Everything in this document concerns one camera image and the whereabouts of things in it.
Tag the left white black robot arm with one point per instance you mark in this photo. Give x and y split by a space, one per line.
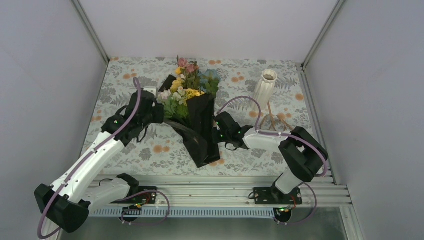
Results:
69 200

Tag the tan raffia ribbon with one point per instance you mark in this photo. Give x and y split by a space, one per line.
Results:
273 119

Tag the vertical aluminium post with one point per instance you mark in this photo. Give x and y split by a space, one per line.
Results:
90 29
328 23

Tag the aluminium rail frame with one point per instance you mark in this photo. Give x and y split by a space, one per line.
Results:
207 191

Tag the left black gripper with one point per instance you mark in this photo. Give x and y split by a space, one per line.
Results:
159 117

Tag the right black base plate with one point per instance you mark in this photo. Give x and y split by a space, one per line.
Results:
272 196

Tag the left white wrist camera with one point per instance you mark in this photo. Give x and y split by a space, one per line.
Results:
151 89

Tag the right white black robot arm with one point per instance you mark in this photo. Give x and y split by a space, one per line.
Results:
304 156

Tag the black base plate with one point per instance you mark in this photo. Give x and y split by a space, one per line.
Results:
272 196
145 198

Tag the black wrapping paper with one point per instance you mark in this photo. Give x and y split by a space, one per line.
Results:
197 137

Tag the right vertical aluminium post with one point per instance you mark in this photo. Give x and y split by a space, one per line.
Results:
328 23

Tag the left vertical aluminium post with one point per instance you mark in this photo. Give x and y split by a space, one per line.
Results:
90 29

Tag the floral patterned table mat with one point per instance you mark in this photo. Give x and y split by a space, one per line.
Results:
162 152

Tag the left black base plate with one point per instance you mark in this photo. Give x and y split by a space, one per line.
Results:
145 198

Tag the colourful artificial flower bouquet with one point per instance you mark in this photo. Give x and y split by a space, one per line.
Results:
187 86

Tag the white ribbed ceramic vase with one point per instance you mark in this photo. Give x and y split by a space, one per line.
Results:
265 87

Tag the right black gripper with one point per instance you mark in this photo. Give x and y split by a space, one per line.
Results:
215 139

